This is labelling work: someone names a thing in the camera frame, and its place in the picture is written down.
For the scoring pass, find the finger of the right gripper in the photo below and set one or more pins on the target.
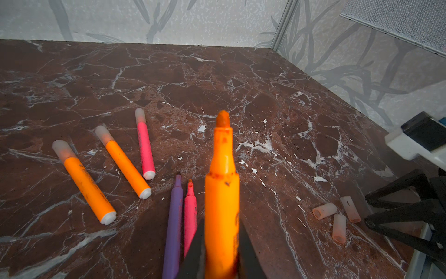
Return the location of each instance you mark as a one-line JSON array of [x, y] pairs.
[[417, 179], [401, 221]]

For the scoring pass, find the orange highlighter pair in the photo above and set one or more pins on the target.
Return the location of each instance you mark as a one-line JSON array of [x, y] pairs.
[[130, 172]]

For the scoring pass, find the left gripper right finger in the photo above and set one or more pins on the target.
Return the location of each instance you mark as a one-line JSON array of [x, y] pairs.
[[249, 266]]

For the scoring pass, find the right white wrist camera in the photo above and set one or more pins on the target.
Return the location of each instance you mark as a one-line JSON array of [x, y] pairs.
[[423, 135]]

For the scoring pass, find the translucent pen cap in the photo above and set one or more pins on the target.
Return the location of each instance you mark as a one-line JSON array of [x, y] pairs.
[[339, 228], [324, 211]]

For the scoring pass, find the purple highlighter pen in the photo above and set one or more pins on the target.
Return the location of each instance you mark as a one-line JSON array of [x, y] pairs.
[[173, 239]]

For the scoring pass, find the translucent pen cap lowest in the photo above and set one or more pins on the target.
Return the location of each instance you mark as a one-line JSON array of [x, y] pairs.
[[350, 209]]

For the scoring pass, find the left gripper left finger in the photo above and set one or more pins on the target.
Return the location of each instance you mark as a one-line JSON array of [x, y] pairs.
[[194, 265]]

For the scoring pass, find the pink highlighter pair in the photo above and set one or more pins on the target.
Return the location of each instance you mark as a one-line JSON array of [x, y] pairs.
[[148, 169]]

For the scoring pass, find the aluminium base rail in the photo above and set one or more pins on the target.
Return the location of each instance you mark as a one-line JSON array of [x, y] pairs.
[[424, 267]]

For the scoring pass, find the white wire mesh basket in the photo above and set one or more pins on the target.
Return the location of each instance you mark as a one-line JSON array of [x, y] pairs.
[[421, 23]]

